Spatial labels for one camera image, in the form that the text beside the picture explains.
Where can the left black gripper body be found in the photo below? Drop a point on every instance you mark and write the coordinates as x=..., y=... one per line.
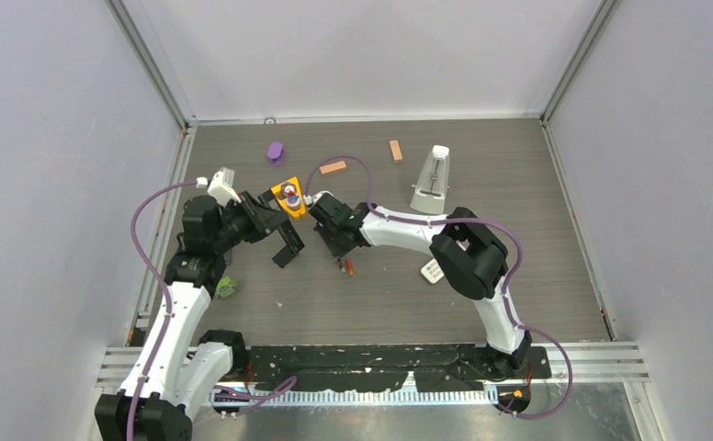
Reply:
x=246, y=220

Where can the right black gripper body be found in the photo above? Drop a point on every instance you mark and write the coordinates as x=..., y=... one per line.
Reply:
x=336, y=244

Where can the black remote battery cover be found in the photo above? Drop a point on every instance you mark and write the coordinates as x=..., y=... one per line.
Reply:
x=283, y=257

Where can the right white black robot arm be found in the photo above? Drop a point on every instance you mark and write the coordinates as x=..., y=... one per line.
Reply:
x=471, y=258

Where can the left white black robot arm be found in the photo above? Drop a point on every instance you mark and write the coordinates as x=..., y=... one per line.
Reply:
x=169, y=383

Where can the yellow triangular toy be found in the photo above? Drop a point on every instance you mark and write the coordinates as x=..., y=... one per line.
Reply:
x=289, y=197

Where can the green toy piece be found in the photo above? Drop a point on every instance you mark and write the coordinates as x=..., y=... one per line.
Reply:
x=225, y=288

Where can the purple plastic cap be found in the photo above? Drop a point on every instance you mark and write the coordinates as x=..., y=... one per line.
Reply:
x=275, y=152

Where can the white printed card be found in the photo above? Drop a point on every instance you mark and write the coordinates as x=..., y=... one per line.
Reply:
x=432, y=272

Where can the upright orange wooden block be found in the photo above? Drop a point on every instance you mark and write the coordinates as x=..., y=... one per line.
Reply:
x=395, y=151

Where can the white metronome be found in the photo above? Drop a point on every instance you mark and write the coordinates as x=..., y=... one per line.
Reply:
x=430, y=190

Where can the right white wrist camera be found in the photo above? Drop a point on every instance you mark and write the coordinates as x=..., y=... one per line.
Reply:
x=311, y=200

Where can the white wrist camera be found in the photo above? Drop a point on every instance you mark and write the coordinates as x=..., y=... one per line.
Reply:
x=220, y=187
x=311, y=200

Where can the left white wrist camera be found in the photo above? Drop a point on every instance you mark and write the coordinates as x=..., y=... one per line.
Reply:
x=220, y=187

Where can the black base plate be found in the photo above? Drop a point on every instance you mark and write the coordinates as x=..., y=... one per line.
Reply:
x=378, y=368

